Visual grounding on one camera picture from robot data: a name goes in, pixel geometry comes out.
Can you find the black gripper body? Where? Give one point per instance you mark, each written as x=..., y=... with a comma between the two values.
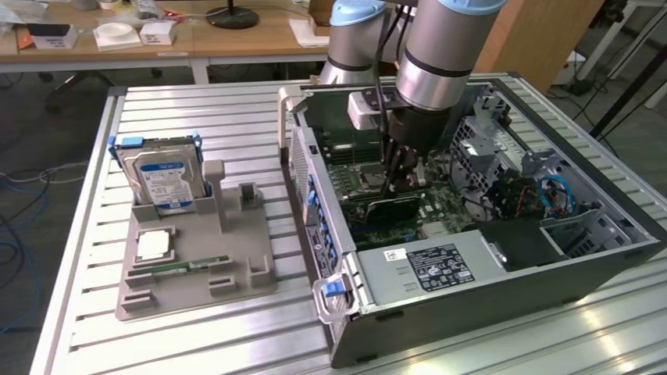
x=420, y=129

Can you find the green NVIDIA graphics card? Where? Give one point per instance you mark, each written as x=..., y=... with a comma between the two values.
x=392, y=213

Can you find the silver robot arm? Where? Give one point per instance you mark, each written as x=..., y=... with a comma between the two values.
x=444, y=47

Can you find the CPU socket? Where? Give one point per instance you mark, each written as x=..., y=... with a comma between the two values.
x=372, y=177

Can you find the thin metal locking lever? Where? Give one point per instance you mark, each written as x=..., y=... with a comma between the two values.
x=356, y=150

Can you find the green motherboard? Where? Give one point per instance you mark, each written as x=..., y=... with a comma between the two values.
x=444, y=207

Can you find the grey power supply unit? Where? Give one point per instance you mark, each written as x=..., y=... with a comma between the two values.
x=392, y=281

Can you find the white paper sheet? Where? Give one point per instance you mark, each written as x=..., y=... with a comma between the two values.
x=308, y=37

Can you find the blue case release latch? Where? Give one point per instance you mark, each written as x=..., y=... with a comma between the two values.
x=334, y=292

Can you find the wooden cabinet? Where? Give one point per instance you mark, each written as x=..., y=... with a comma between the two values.
x=548, y=39

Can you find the brown cardboard box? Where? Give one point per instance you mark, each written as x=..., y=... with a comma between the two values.
x=320, y=11

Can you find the metal disk bay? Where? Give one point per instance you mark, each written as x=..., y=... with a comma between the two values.
x=589, y=234

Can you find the wooden desk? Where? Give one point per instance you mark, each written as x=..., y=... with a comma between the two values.
x=250, y=43
x=94, y=56

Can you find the grey printed parts rack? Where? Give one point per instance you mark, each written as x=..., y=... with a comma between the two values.
x=209, y=250

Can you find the open black PC case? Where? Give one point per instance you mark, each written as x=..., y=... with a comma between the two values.
x=469, y=324

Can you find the hard disk in blue carrier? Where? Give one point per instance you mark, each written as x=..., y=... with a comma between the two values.
x=162, y=179

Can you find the black round stand base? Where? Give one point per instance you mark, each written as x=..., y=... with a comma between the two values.
x=232, y=19

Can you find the silver CPU chip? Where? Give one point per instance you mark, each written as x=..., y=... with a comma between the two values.
x=156, y=246

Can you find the white labelled box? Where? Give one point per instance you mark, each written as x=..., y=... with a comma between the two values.
x=157, y=35

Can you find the grey packaged part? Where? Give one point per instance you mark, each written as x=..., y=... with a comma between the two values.
x=146, y=9

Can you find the white square holder with roll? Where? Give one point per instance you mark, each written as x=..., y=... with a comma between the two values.
x=118, y=39

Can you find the black office chair base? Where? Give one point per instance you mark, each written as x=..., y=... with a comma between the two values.
x=62, y=89

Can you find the white tape roll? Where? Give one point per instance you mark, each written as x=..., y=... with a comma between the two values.
x=104, y=4

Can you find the grey cup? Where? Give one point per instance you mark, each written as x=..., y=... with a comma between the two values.
x=85, y=4

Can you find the white box with black lid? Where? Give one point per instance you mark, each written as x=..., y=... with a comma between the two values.
x=53, y=41

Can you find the orange book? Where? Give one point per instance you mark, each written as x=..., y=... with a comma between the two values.
x=23, y=41

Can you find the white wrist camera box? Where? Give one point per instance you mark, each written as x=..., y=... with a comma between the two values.
x=365, y=113

